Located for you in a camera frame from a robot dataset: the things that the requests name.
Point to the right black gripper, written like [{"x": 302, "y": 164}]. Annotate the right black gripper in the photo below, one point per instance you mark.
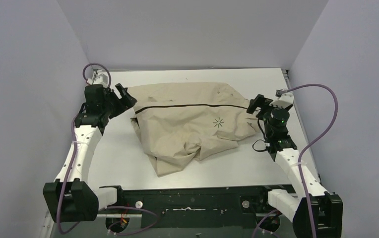
[{"x": 260, "y": 101}]

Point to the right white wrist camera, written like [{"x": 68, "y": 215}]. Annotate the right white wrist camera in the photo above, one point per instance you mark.
[{"x": 285, "y": 101}]

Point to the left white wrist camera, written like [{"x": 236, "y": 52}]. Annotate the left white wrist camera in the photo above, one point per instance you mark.
[{"x": 100, "y": 79}]

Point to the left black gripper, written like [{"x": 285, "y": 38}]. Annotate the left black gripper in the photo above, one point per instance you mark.
[{"x": 116, "y": 99}]

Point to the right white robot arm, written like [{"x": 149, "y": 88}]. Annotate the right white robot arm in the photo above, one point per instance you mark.
[{"x": 313, "y": 211}]

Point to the beige jacket with black lining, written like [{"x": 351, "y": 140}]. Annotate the beige jacket with black lining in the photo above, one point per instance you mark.
[{"x": 180, "y": 122}]

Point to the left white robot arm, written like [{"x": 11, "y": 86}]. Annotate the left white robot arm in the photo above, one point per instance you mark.
[{"x": 69, "y": 198}]

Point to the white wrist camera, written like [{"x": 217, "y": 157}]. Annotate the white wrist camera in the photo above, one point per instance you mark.
[
  {"x": 285, "y": 101},
  {"x": 100, "y": 79}
]

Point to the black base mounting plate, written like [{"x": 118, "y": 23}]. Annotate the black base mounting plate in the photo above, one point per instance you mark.
[{"x": 204, "y": 207}]

